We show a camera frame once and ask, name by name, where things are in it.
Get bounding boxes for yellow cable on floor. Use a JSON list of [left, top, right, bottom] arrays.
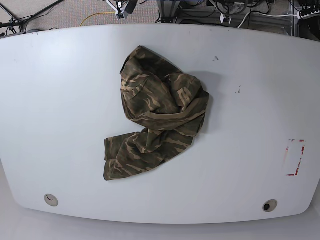
[[79, 10, 118, 27]]

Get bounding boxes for camouflage T-shirt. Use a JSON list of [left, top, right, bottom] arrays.
[[103, 46, 210, 181]]

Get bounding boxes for white power strip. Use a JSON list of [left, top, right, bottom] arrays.
[[297, 7, 320, 20]]

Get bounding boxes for table cable grommet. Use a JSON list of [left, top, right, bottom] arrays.
[[44, 194, 59, 207], [262, 199, 278, 213]]

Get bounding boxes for black tripod legs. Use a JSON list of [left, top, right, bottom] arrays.
[[0, 0, 64, 38]]

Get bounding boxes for red tape rectangle marking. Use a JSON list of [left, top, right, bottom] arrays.
[[283, 139, 306, 177]]

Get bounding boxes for white cable on floor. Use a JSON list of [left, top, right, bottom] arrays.
[[237, 10, 301, 29]]

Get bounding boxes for right table cable grommet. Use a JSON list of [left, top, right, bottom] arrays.
[[262, 199, 278, 213]]

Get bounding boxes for left table cable grommet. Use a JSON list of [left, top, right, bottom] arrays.
[[44, 194, 59, 207]]

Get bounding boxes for aluminium frame stand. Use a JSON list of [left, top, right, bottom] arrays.
[[155, 0, 216, 24]]

